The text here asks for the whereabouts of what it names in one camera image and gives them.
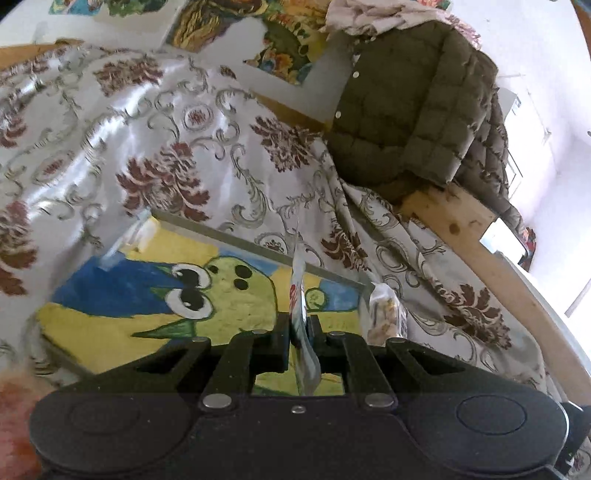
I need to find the white green snack pouch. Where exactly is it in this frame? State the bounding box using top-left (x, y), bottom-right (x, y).
top-left (288, 233), bottom-right (322, 396)

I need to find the nut bar clear packet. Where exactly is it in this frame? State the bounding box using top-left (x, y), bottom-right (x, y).
top-left (368, 283), bottom-right (408, 347)

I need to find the grey tray with painted liner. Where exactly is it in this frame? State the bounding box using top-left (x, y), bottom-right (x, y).
top-left (35, 208), bottom-right (376, 398)

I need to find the olive quilted down jacket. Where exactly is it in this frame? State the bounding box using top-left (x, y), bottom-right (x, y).
top-left (327, 21), bottom-right (525, 234)

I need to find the floral satin bedspread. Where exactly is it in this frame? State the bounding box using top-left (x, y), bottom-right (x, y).
top-left (0, 41), bottom-right (555, 398)

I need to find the pink floral cloth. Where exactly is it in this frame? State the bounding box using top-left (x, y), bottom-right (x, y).
top-left (321, 0), bottom-right (481, 49)

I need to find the blond boy poster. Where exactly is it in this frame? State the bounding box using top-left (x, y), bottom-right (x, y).
top-left (105, 0), bottom-right (186, 18)

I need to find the anime girl poster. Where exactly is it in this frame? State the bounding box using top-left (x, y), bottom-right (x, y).
top-left (48, 0), bottom-right (104, 16)

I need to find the wooden bed frame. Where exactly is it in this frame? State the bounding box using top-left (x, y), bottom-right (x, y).
top-left (0, 40), bottom-right (591, 407)

